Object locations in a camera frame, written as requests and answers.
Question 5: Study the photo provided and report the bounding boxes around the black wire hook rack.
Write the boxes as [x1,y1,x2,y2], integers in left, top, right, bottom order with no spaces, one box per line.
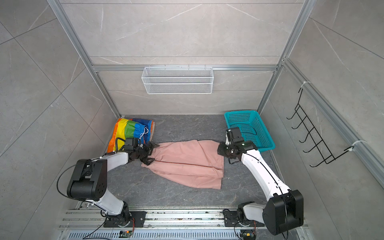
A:
[286,88,355,168]

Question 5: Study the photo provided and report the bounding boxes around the aluminium mounting rail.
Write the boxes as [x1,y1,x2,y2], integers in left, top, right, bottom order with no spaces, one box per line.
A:
[58,206,266,231]

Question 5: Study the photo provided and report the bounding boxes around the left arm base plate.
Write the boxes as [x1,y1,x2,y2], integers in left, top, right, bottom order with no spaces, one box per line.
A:
[103,211,147,228]

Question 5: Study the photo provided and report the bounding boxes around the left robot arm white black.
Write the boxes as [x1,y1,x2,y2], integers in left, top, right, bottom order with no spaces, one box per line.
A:
[67,142,160,228]

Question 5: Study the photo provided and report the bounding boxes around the aluminium frame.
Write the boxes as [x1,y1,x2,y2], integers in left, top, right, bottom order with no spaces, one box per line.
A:
[48,1,384,186]

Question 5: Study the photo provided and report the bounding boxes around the teal plastic basket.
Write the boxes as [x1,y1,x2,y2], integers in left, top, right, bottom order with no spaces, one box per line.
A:
[224,111,276,152]

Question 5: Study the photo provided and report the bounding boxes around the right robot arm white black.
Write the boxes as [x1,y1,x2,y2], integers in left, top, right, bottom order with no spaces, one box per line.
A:
[218,141,304,236]

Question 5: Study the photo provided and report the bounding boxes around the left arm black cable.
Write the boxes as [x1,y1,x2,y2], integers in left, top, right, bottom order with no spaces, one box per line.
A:
[56,137,127,199]

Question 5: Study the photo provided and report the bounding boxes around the rainbow coloured shorts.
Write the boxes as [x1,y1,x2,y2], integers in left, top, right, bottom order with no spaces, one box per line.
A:
[107,118,155,153]

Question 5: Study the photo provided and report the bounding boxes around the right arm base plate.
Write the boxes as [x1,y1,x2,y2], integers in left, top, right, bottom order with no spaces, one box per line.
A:
[222,209,265,227]

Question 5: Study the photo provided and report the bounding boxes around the pink shorts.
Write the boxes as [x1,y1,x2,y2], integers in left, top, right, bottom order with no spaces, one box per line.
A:
[142,140,224,190]

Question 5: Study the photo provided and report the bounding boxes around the white wire mesh basket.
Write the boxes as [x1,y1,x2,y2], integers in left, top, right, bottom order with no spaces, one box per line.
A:
[142,66,214,95]

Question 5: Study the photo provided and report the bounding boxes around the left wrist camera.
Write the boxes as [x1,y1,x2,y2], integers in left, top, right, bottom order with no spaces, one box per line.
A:
[124,138,139,148]

